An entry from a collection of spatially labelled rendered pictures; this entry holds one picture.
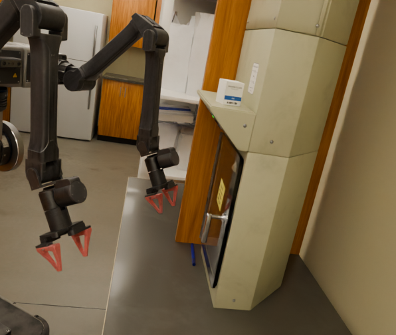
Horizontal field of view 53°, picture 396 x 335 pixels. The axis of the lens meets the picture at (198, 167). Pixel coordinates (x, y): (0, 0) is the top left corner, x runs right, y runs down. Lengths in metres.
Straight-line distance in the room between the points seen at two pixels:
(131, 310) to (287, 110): 0.67
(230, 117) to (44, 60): 0.46
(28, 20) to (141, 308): 0.77
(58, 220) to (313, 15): 0.80
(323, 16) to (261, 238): 0.58
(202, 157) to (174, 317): 0.54
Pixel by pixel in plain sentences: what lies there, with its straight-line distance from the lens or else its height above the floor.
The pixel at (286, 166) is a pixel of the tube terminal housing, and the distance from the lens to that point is 1.05.
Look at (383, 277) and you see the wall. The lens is 1.24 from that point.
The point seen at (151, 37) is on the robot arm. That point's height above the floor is 1.64.
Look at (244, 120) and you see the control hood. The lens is 0.99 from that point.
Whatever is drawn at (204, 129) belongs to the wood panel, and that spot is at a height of 1.38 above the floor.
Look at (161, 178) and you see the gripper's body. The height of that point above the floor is 1.16.
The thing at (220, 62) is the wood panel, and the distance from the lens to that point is 1.34.
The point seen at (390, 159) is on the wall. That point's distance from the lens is 1.25.
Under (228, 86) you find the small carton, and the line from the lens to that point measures 1.03.
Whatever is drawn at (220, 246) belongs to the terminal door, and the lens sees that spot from 1.13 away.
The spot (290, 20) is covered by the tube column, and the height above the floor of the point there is 1.73.
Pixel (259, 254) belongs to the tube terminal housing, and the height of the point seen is 1.13.
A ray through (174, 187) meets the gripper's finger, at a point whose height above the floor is 1.11.
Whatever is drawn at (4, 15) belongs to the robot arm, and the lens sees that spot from 1.12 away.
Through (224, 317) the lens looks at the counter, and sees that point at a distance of 1.19.
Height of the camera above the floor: 1.65
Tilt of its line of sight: 17 degrees down
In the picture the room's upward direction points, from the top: 11 degrees clockwise
